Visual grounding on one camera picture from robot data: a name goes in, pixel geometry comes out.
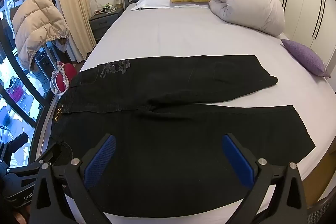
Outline dark grey nightstand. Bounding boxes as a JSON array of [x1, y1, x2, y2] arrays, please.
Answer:
[[89, 8, 123, 43]]

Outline purple cushion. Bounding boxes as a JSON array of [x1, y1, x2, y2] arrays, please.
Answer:
[[281, 39, 330, 78]]

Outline beige puffer jacket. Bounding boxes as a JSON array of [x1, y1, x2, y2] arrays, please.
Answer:
[[12, 0, 70, 71]]

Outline bed with white sheet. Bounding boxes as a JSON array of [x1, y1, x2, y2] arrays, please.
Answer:
[[81, 8, 335, 223]]

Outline white pillow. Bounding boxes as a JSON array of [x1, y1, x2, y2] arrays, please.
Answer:
[[130, 0, 171, 11]]

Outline rolled white duvet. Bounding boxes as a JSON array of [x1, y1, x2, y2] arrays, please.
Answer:
[[209, 0, 285, 36]]

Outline white wardrobe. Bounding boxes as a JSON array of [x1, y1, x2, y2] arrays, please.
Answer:
[[280, 0, 335, 71]]

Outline black denim pants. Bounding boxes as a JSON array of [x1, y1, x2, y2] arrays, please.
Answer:
[[50, 55, 315, 218]]

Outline red bag with rope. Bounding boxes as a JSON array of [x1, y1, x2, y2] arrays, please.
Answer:
[[50, 61, 77, 96]]

